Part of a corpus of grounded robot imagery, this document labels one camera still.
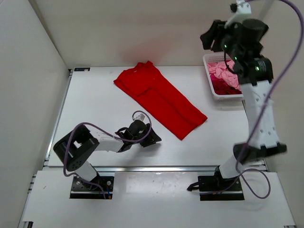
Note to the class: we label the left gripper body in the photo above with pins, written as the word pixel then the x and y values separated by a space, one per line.
pixel 144 133

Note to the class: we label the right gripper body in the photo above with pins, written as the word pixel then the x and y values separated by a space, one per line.
pixel 217 45

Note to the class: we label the red t shirt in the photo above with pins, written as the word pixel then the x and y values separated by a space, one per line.
pixel 145 84

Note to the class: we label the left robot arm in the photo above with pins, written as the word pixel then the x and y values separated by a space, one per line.
pixel 74 149

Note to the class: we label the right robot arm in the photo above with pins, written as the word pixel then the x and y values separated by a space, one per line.
pixel 241 42

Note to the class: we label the pink t shirt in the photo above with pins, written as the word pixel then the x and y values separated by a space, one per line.
pixel 219 67

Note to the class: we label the white plastic basket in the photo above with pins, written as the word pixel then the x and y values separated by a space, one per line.
pixel 214 58

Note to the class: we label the dark red clothes in basket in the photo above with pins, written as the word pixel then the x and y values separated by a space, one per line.
pixel 225 84

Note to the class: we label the dark label sticker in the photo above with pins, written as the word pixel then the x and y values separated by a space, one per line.
pixel 81 69

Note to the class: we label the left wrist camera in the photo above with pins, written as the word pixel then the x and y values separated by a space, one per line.
pixel 138 116

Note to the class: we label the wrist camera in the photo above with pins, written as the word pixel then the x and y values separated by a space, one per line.
pixel 138 116
pixel 241 10

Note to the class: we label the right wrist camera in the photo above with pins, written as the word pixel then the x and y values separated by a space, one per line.
pixel 241 10

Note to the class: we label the aluminium table rail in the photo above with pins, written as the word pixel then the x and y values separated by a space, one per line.
pixel 158 169

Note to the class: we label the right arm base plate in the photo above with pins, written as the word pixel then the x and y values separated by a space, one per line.
pixel 210 191

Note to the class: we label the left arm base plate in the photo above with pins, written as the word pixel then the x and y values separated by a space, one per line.
pixel 82 190

